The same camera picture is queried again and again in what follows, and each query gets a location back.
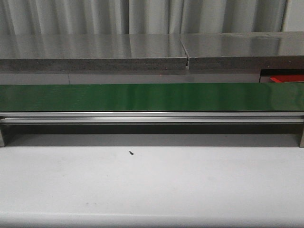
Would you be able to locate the grey stone slab right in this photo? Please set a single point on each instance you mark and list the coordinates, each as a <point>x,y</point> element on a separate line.
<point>244,51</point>

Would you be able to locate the grey stone slab left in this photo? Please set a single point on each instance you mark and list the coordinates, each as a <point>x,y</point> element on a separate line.
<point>91,52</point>

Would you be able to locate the right conveyor support leg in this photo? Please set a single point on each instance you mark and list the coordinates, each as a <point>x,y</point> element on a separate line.
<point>301,136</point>

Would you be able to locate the grey stone slab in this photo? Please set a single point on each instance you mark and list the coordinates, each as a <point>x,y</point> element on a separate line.
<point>244,51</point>
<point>91,52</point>

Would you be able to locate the left conveyor support leg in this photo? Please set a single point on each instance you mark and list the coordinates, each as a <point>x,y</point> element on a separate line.
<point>4,134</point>

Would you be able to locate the grey curtain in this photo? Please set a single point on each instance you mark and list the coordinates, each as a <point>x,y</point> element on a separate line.
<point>21,17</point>

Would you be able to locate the green conveyor belt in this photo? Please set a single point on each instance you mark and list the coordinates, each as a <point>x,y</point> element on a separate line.
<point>230,97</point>

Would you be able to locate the red plastic bin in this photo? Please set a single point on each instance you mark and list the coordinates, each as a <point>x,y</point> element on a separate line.
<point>287,78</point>

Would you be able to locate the conveyor support leg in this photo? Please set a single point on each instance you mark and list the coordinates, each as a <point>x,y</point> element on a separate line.
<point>4,134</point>
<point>301,136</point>

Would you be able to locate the aluminium conveyor frame rail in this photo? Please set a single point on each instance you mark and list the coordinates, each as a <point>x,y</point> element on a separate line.
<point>260,117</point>

